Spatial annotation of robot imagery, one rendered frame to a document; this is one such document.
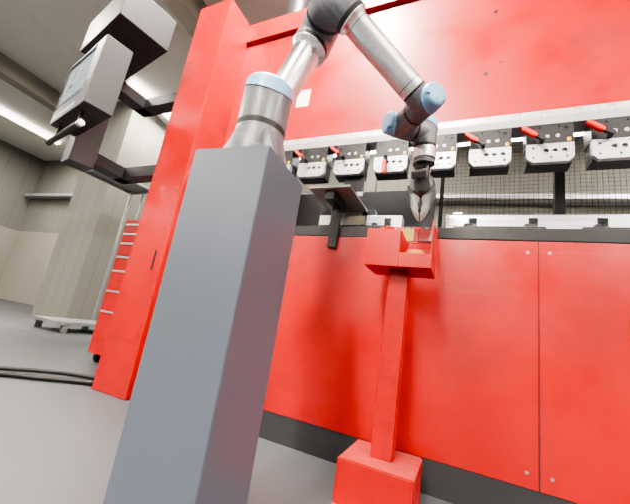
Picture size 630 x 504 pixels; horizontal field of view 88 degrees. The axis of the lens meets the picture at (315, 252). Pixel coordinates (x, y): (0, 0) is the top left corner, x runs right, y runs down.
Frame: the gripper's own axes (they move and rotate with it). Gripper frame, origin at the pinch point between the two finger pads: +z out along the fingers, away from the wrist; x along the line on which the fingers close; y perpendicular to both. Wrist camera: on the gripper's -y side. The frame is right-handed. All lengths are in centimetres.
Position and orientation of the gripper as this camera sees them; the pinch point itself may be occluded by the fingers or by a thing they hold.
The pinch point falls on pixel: (419, 216)
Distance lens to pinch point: 110.6
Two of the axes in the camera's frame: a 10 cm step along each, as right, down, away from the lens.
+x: -9.0, -0.4, 4.2
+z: -1.1, 9.8, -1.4
